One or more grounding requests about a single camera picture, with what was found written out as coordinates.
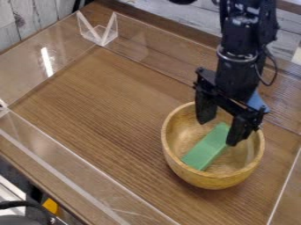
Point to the green rectangular block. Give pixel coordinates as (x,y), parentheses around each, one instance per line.
(207,148)

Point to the clear acrylic corner bracket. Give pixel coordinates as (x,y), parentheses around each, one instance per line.
(99,34)

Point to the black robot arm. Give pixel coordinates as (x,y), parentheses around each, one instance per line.
(248,27)

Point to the yellow label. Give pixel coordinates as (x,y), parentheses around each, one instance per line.
(50,206)

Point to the clear acrylic enclosure wall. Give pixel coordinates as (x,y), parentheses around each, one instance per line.
(97,121)

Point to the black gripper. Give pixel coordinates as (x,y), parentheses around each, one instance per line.
(228,88)

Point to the brown wooden bowl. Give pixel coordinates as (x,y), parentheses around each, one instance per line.
(235,163)

